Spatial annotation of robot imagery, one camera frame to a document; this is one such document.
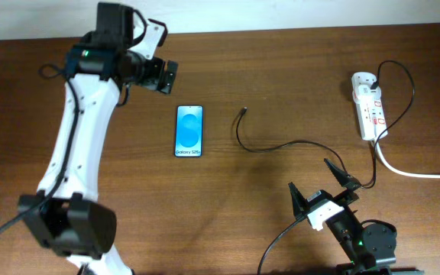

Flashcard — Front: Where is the white power strip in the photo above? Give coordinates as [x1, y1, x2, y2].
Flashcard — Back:
[351, 72, 387, 142]

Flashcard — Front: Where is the white USB charger plug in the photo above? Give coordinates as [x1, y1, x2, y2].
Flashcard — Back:
[352, 84, 381, 104]

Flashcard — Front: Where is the black charging cable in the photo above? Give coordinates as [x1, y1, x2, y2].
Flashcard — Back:
[235, 60, 416, 190]

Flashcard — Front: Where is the white power strip cord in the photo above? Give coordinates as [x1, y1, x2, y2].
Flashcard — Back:
[374, 139, 440, 181]

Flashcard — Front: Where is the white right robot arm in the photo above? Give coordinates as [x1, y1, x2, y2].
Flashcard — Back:
[288, 159, 425, 274]

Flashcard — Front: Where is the blue Galaxy smartphone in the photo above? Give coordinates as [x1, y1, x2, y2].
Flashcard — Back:
[174, 105, 203, 157]

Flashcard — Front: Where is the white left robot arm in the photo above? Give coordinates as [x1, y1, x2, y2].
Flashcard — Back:
[18, 2, 177, 274]

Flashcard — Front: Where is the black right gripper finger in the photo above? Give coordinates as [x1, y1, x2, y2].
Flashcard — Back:
[288, 183, 309, 220]
[324, 158, 361, 191]

